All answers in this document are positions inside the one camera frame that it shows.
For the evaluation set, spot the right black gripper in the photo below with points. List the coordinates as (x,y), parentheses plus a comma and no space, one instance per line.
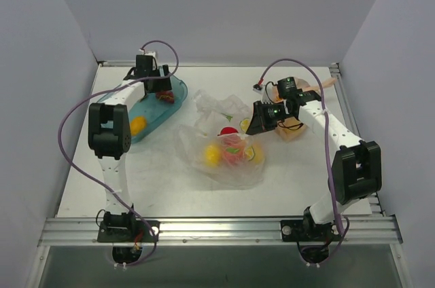
(262,118)

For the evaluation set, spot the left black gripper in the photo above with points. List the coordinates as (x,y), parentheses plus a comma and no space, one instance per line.
(160,84)

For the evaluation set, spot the fake red grape bunch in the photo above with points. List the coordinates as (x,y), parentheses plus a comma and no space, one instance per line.
(166,96)

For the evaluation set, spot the red fake apple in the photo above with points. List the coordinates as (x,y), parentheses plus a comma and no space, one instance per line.
(233,150)
(228,130)

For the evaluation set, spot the clear printed plastic bag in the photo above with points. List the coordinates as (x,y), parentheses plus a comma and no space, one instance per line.
(214,115)

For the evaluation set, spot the yellow fake lemon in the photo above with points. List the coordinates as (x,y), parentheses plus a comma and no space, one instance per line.
(212,155)

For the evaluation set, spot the orange yellow fake mango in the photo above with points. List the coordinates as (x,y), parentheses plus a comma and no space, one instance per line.
(254,153)

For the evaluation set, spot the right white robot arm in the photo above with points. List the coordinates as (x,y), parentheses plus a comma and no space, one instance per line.
(353,164)

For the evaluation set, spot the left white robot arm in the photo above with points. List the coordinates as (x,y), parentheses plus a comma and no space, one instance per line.
(110,138)

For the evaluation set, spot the orange tied plastic bag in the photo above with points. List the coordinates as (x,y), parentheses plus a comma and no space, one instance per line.
(291,128)

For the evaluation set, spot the small orange fake fruit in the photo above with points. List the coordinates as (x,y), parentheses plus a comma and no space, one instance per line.
(138,125)

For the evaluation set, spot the teal plastic fruit tray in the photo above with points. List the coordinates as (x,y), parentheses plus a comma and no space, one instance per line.
(154,110)

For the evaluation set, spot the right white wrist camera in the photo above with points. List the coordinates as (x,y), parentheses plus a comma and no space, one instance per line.
(264,92)

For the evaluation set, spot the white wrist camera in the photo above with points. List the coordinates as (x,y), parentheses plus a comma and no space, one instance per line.
(264,92)
(152,53)

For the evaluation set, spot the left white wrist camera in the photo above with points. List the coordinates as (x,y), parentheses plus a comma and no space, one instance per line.
(152,53)

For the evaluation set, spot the front aluminium rail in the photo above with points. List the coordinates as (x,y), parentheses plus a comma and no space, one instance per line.
(72,232)

